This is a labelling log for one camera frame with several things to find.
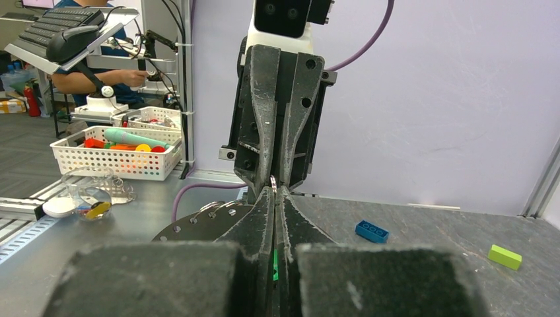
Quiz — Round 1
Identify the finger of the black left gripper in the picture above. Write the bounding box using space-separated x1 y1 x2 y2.
279 53 324 188
250 45 281 188

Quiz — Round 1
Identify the green key tag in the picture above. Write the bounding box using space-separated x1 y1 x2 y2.
273 249 279 282

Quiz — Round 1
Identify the perforated metal ring plate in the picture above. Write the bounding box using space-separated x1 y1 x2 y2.
152 200 253 242

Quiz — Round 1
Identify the lime green block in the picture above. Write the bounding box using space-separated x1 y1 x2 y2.
487 244 522 271

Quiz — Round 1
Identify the black keyboard on stand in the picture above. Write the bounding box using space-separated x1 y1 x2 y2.
4 7 139 75

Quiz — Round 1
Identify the white perforated basket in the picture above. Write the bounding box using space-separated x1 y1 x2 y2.
110 106 181 131
50 126 182 181

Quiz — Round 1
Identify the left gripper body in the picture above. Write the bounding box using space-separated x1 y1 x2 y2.
219 44 339 204

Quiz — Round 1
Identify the clear plastic bowl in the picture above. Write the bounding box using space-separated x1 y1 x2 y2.
61 166 114 222

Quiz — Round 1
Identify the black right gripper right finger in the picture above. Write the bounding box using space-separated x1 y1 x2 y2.
275 187 489 316

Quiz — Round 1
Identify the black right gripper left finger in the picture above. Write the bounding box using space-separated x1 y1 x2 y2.
43 187 275 316

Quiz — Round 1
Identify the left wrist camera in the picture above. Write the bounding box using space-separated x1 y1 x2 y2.
245 0 334 54

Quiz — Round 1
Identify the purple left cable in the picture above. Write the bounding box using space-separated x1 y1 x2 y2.
170 0 396 223

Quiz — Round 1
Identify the dark blue flat brick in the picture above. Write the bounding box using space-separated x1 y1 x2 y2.
355 220 390 244

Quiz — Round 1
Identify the seated person in blue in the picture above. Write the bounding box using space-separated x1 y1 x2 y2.
50 0 148 109

